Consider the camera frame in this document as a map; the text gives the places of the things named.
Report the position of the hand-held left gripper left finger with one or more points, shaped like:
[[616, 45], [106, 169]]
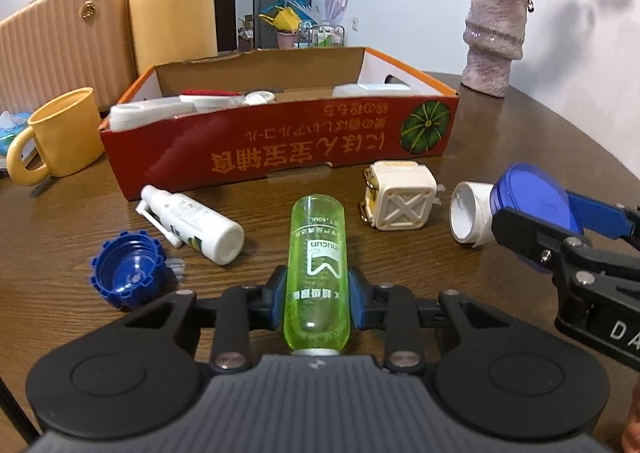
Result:
[[277, 298]]

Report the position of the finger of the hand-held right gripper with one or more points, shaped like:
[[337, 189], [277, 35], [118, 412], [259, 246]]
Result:
[[525, 233], [600, 218]]

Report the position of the blue folded fabric item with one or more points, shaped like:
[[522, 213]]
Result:
[[295, 0]]

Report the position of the green transparent bottle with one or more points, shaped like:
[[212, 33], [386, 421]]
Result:
[[317, 273]]

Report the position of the white spray bottle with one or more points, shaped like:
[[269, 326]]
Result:
[[200, 223]]

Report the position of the cream cube-shaped case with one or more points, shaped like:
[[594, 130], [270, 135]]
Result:
[[400, 205]]

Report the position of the yellow watering can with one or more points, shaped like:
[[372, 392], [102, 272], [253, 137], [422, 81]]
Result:
[[287, 20]]

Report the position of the pink ribbed suitcase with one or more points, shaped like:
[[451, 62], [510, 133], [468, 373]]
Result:
[[50, 48]]

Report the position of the pink plastic bucket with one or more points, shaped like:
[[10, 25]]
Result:
[[287, 40]]

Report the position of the translucent tape roll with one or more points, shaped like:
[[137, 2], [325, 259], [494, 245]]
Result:
[[260, 97]]

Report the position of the pink textured vase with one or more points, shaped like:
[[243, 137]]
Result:
[[492, 43]]

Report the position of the flat white plastic box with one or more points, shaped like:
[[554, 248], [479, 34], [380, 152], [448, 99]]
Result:
[[370, 89]]

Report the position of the red printed cardboard box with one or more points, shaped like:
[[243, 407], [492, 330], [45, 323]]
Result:
[[300, 143]]

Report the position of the purple feather wall decoration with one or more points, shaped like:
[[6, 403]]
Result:
[[334, 3]]

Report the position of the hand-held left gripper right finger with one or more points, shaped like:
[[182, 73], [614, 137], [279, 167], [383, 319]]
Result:
[[357, 300]]

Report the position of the blue ridged bottle cap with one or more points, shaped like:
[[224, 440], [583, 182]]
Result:
[[130, 273]]

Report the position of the blue tissue pack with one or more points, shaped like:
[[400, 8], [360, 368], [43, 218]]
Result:
[[12, 130]]

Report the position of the red and white lint brush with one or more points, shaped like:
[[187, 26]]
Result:
[[150, 113]]

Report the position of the white wall socket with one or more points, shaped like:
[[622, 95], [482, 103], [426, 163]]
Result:
[[355, 23]]

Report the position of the metal storage cart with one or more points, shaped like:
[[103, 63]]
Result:
[[325, 35]]

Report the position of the yellow ceramic mug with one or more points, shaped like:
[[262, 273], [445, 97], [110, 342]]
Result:
[[65, 138]]

